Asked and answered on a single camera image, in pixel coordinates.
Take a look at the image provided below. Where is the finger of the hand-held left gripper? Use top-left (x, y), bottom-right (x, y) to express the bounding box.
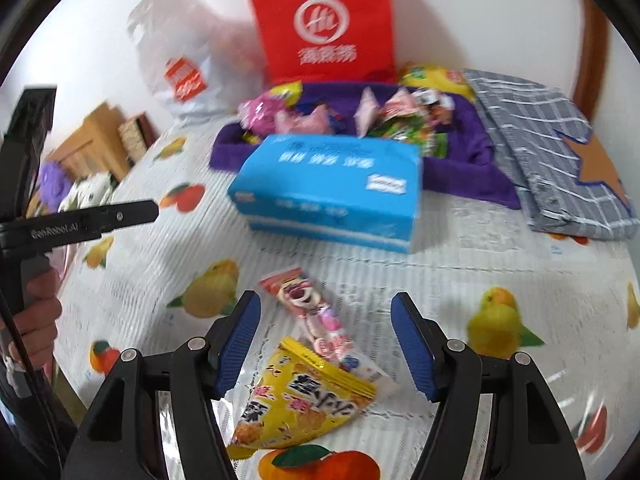
top-left (99, 199), bottom-right (161, 240)

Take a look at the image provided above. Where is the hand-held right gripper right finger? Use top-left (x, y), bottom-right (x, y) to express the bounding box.
top-left (391, 292), bottom-right (586, 480)

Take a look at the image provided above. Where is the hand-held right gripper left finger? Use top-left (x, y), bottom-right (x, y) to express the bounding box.
top-left (62, 290), bottom-right (262, 480)

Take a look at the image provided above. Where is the long white pink packet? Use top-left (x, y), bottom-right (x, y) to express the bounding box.
top-left (259, 269), bottom-right (391, 386)

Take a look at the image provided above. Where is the yellow triangular snack packet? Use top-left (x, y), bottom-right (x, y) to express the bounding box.
top-left (225, 337), bottom-right (378, 461)

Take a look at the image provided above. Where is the light pink wrapper packet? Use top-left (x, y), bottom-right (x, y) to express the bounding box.
top-left (275, 102), bottom-right (331, 136)

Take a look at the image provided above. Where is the yellow edged snack packet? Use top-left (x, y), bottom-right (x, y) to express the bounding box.
top-left (270, 81), bottom-right (305, 106)

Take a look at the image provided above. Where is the green triangular snack packet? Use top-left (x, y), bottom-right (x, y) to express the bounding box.
top-left (370, 112), bottom-right (448, 158)

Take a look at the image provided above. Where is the purple cloth tray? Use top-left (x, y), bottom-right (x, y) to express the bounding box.
top-left (209, 80), bottom-right (521, 209)

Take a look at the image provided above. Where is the pale pink triangular packet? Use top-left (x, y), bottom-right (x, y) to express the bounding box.
top-left (355, 87), bottom-right (383, 138)

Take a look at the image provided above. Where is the pink panda snack packet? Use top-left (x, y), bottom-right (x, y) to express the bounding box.
top-left (382, 87), bottom-right (426, 116)

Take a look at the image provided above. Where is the person's left hand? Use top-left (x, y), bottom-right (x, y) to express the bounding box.
top-left (0, 266), bottom-right (62, 367)

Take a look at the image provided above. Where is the purple plush cloth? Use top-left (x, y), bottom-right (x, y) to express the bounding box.
top-left (40, 162), bottom-right (73, 206)

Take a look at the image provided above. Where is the white floral pillow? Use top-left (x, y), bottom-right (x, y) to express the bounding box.
top-left (59, 171), bottom-right (118, 211)

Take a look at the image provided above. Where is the wooden headboard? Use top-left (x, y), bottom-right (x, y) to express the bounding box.
top-left (47, 101), bottom-right (133, 181)

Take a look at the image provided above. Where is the fruit print tablecloth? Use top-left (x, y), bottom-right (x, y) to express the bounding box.
top-left (50, 120), bottom-right (640, 480)

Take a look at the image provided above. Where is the white plastic shopping bag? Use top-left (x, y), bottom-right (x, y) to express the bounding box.
top-left (126, 0), bottom-right (268, 128)

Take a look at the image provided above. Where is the blue tissue pack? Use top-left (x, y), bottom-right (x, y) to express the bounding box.
top-left (227, 134), bottom-right (425, 255)

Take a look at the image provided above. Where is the grey checked fabric box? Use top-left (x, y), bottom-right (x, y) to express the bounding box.
top-left (462, 69), bottom-right (640, 243)

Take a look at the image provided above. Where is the large yellow snack bag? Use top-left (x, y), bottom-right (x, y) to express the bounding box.
top-left (397, 62), bottom-right (476, 101)

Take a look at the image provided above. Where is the red paper bag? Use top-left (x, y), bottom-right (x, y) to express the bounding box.
top-left (243, 0), bottom-right (398, 86)

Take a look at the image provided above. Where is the patterned picture frame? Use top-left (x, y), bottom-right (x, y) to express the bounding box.
top-left (119, 111), bottom-right (161, 163)

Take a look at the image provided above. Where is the wooden door frame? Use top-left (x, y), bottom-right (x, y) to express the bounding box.
top-left (572, 0), bottom-right (608, 121)

